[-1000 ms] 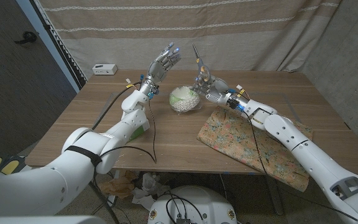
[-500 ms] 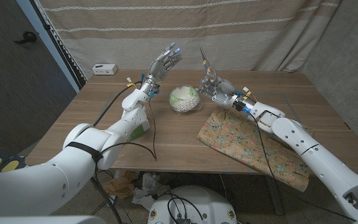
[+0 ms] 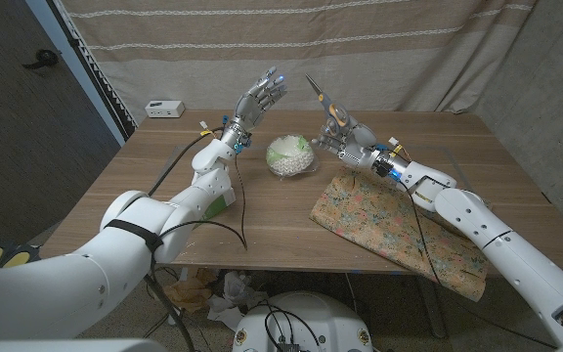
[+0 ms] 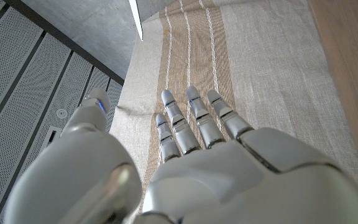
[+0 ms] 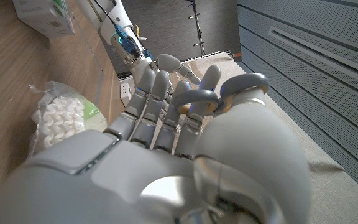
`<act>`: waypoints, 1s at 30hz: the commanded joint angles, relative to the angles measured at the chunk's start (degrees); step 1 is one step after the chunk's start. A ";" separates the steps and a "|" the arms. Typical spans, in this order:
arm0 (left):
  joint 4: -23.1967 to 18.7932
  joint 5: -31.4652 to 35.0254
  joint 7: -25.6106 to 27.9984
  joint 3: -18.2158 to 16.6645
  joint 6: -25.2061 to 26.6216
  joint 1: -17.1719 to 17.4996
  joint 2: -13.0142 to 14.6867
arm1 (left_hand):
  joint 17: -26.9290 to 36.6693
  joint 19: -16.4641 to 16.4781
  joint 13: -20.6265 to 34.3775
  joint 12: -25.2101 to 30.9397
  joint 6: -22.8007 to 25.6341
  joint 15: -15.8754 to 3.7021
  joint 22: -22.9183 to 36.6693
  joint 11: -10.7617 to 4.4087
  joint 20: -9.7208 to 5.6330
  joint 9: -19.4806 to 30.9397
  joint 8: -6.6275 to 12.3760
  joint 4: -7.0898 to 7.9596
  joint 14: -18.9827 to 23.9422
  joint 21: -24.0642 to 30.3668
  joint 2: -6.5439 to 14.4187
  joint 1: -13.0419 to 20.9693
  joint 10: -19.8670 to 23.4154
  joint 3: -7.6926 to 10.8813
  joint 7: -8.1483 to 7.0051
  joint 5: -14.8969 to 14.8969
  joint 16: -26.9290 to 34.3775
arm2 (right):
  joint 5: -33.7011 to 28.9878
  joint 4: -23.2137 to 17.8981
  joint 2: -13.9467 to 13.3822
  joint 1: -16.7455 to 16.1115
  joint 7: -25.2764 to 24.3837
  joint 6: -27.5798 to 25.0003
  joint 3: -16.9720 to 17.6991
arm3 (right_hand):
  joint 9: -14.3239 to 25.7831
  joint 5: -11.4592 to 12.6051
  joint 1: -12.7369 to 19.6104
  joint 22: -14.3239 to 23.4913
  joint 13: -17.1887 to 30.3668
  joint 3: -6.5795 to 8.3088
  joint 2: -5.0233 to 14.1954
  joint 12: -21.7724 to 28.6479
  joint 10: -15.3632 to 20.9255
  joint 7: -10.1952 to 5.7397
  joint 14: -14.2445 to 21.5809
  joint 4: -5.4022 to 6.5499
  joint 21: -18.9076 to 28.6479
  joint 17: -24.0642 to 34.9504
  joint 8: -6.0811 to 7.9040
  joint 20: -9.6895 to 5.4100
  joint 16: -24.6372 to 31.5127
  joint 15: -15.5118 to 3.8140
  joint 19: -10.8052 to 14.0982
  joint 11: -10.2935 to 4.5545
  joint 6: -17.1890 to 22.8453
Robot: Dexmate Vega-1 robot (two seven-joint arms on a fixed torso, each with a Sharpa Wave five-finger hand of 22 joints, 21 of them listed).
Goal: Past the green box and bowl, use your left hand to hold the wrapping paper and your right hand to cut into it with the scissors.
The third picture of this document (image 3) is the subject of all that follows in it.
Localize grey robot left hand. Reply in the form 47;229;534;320
222;66;289;147

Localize green cardboard box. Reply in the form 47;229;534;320
201;188;238;222

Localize crumpled brown paper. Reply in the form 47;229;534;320
161;267;218;314

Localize white table leg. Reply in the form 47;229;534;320
167;266;190;327

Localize beige striped curtain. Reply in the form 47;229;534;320
59;0;540;126

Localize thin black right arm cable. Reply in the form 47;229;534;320
405;188;556;349

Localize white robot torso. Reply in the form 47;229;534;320
231;290;374;352

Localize orange handled scissors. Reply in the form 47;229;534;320
304;72;351;137

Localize black door handle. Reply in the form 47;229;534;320
22;48;60;70

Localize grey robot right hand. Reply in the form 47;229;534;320
310;118;396;173

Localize black torso cables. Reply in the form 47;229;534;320
259;300;323;352

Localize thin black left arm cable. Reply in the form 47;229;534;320
158;151;249;251

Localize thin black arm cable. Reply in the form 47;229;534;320
158;151;249;251
405;188;556;349

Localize dark wooden door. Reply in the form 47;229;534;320
0;0;122;245

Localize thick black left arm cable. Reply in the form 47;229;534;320
147;126;225;198

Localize floral patterned cloth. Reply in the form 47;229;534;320
309;165;489;303

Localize bag of white candies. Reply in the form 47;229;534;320
265;135;320;180

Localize grey table leg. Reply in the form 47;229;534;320
415;273;449;339

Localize white power strip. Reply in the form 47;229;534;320
145;100;187;119

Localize crumpled white paper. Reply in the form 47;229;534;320
206;271;271;332

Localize black curtain frame pole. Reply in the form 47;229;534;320
46;0;139;143

